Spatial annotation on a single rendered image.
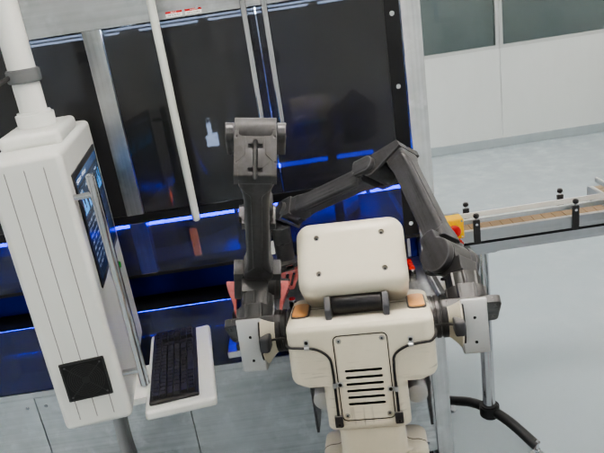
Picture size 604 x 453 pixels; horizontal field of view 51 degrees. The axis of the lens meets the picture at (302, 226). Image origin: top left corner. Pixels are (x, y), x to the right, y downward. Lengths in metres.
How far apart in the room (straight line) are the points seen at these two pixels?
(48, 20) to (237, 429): 1.56
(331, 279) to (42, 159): 0.77
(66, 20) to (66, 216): 0.70
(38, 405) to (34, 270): 1.00
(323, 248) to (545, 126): 6.20
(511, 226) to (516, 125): 4.82
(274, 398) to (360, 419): 1.21
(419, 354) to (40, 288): 0.96
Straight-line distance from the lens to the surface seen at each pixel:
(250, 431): 2.55
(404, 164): 1.57
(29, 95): 1.82
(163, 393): 1.88
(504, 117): 7.13
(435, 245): 1.36
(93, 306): 1.72
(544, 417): 3.00
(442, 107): 6.92
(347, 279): 1.19
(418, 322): 1.19
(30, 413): 2.65
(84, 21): 2.10
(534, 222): 2.44
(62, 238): 1.66
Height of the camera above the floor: 1.81
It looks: 20 degrees down
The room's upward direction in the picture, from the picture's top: 9 degrees counter-clockwise
